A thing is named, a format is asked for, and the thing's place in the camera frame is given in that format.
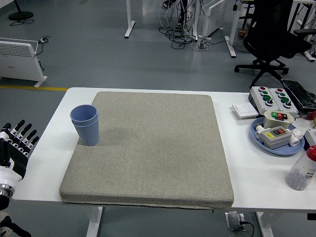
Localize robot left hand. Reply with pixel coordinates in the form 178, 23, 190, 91
0, 119, 40, 190

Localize blue ribbed plastic cup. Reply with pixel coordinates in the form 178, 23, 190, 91
71, 116, 100, 147
70, 105, 98, 128

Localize white push-button control box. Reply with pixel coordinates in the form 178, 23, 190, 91
268, 87, 300, 118
248, 85, 281, 115

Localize white panel heater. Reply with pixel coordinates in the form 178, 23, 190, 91
0, 37, 48, 89
198, 0, 228, 40

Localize white table leg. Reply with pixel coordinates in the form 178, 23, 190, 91
255, 211, 275, 237
85, 206, 104, 237

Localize black fan stand base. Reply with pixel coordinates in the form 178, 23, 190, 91
8, 0, 35, 21

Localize grey-brown fabric mat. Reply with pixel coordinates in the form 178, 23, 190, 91
59, 91, 235, 210

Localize white desk leg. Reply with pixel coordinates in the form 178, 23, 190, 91
124, 0, 136, 39
224, 0, 244, 59

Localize person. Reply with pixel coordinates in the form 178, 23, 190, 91
161, 0, 191, 29

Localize grey floor socket box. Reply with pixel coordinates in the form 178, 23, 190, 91
225, 211, 247, 232

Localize white box green red buttons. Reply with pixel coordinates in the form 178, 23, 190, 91
261, 110, 295, 129

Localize grey box yellow red buttons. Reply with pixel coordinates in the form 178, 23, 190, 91
255, 124, 304, 151

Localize blue round plate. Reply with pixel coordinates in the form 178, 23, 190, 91
250, 117, 306, 156

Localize black office chair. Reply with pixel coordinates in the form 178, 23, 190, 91
234, 0, 313, 87

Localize clear bottle red cap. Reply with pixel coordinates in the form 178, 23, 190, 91
285, 145, 316, 192

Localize black wrapped keyboard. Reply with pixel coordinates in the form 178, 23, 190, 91
280, 78, 316, 111

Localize white cable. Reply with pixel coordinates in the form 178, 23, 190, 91
158, 7, 171, 28

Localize black cable tangle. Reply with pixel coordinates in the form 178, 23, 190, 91
158, 24, 198, 49

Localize white wall switch plate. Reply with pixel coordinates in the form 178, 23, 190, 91
231, 102, 259, 120

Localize black power cable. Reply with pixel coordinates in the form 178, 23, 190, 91
239, 220, 255, 237

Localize red wires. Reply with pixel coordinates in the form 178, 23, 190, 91
297, 112, 316, 121

